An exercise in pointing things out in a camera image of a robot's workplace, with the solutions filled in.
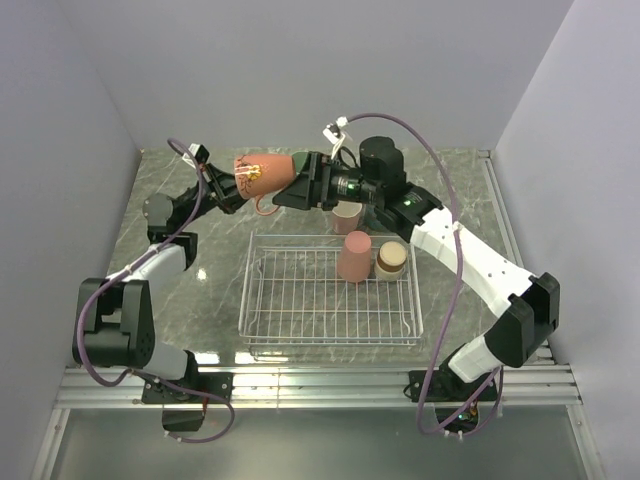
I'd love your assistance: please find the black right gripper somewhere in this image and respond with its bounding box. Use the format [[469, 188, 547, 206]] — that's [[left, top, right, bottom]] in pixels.
[[272, 152, 382, 212]]

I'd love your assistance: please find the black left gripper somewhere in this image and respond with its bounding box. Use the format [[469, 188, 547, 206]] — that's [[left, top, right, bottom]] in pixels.
[[177, 162, 265, 229]]

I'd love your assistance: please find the orange floral mug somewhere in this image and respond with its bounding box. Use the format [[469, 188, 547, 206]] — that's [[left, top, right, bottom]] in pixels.
[[233, 153, 296, 216]]

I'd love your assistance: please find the tall pink plastic cup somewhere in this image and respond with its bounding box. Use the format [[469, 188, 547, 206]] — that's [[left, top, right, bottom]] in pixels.
[[336, 231, 372, 284]]

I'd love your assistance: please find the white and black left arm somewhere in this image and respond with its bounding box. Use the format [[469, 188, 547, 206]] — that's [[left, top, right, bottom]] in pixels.
[[73, 162, 246, 402]]

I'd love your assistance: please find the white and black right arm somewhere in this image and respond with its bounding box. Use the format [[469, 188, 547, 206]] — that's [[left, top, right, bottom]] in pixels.
[[273, 136, 560, 400]]

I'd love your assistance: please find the pink mug, cream inside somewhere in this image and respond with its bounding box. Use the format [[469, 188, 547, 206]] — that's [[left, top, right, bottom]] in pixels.
[[331, 201, 363, 235]]

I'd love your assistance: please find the blue mug, yellow inside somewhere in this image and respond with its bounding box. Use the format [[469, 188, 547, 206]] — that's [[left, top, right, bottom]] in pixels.
[[364, 205, 393, 233]]

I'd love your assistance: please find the cream and brown ceramic cup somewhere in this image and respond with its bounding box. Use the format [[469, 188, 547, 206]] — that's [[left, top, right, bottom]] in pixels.
[[374, 241, 408, 282]]

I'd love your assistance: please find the white wire dish rack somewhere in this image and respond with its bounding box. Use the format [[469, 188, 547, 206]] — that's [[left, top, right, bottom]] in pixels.
[[238, 234, 424, 346]]

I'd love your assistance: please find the aluminium mounting rail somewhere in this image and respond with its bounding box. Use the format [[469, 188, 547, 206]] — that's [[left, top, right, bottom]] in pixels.
[[54, 365, 582, 409]]

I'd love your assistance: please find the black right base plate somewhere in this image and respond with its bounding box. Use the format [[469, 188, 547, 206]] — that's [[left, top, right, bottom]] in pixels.
[[403, 369, 504, 436]]

